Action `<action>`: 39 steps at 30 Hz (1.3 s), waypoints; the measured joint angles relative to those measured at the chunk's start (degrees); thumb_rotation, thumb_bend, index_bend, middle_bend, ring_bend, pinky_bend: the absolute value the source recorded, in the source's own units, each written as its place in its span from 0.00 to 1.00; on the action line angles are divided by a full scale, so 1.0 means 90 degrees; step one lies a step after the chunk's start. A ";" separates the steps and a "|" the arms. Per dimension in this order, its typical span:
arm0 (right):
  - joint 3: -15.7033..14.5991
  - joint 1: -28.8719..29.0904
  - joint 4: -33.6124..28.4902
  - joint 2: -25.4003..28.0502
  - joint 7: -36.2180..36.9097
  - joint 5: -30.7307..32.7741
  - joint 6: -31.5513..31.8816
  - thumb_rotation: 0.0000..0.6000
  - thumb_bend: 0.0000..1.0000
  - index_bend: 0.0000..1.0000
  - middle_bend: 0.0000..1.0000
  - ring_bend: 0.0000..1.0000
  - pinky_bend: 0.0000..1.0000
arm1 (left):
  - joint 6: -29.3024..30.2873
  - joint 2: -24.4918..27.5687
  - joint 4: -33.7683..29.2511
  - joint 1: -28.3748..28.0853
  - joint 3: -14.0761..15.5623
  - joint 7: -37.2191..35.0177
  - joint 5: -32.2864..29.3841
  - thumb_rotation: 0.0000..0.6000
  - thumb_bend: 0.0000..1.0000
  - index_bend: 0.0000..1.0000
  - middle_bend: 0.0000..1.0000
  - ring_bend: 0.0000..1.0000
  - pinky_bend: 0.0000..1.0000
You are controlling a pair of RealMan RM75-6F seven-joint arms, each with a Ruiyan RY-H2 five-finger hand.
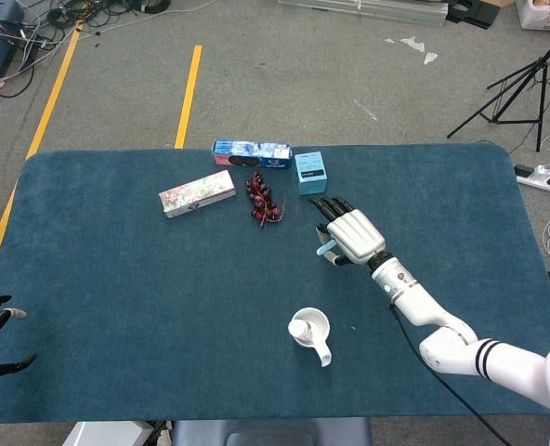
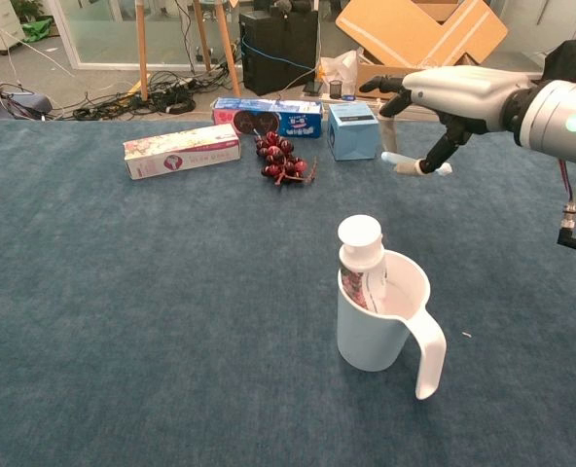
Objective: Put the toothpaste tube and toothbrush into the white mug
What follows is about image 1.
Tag white plastic basket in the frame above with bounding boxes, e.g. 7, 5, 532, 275
516, 0, 550, 33

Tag black cable tangle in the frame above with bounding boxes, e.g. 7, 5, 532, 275
0, 0, 220, 98

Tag dark red grape bunch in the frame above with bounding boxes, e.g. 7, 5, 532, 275
243, 170, 288, 229

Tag white power strip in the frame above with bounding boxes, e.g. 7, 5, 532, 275
514, 163, 550, 194

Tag short yellow floor tape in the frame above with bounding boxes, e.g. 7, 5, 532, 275
174, 45, 203, 150

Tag white plastic box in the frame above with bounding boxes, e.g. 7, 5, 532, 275
63, 420, 153, 446

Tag blue felt table mat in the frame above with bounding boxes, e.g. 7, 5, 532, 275
0, 142, 550, 425

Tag pale blue cup with handle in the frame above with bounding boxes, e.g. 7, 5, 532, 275
287, 306, 333, 368

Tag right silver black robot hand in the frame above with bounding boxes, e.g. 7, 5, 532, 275
308, 197, 387, 268

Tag blue pink cookie box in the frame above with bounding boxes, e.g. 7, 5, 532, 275
210, 138, 293, 171

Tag long yellow floor tape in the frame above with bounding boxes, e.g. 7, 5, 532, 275
0, 20, 85, 308

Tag aluminium profile rails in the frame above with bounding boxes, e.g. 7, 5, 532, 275
277, 0, 451, 28

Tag black flat bracket plate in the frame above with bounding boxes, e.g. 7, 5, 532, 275
445, 0, 500, 32

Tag small light blue box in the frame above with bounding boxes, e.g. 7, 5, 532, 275
294, 151, 329, 196

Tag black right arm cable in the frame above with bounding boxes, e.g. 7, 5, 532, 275
389, 304, 513, 446

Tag black tripod stand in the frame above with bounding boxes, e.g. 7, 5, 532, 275
446, 22, 550, 153

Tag floral long box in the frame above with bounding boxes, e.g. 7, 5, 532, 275
157, 169, 238, 219

